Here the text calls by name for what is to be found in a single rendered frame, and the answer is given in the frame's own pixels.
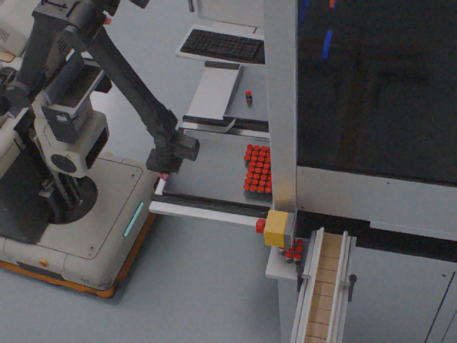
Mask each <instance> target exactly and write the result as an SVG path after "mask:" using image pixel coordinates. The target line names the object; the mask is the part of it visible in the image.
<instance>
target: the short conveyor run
mask: <svg viewBox="0 0 457 343"><path fill-rule="evenodd" d="M323 229H324V227H320V231H316V230H312V231H311V239H310V243H309V247H308V254H307V258H306V262H305V266H304V269H303V267H302V266H301V265H298V266H297V267H296V273H298V274H297V292H298V293H299V296H298V303H297V307H296V314H295V318H294V323H293V329H292V334H291V341H290V343H342V337H343V326H344V321H345V316H346V305H347V300H348V302H351V298H353V289H354V287H355V283H356V282H357V279H358V278H357V276H356V275H355V274H351V269H352V264H353V254H355V249H356V240H357V238H356V237H353V236H349V235H348V236H347V233H348V231H345V230H344V232H343V235H340V234H332V233H326V232H323Z"/></svg>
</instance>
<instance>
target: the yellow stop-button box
mask: <svg viewBox="0 0 457 343"><path fill-rule="evenodd" d="M294 219H295V214H294V213H287V212H283V211H277V210H272V209H270V210H269V211H268V217H267V220H266V224H265V229H264V236H265V244H266V245H269V246H274V247H283V248H284V247H285V248H286V249H291V232H292V229H293V223H294Z"/></svg>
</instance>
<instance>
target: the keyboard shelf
mask: <svg viewBox="0 0 457 343"><path fill-rule="evenodd" d="M257 28H258V27H252V26H244V25H239V24H230V23H225V22H220V21H216V23H215V24H214V26H213V27H210V26H201V25H196V24H193V25H192V26H191V28H190V29H189V31H188V33H187V34H186V36H185V37H184V39H183V41H181V43H180V45H179V47H178V48H177V50H176V51H175V56H176V57H181V58H185V59H193V60H197V61H205V60H209V59H211V60H219V61H229V60H225V59H217V58H213V57H209V56H201V55H196V54H189V53H184V52H180V51H179V50H180V48H181V47H182V46H183V45H184V43H185V42H186V39H187V38H188V36H189V34H190V33H191V31H192V30H193V29H200V30H205V31H211V32H212V31H214V32H218V33H223V34H232V35H234V36H235V35H237V36H242V37H244V36H245V37H248V38H254V39H262V40H264V35H260V34H254V33H256V30H257Z"/></svg>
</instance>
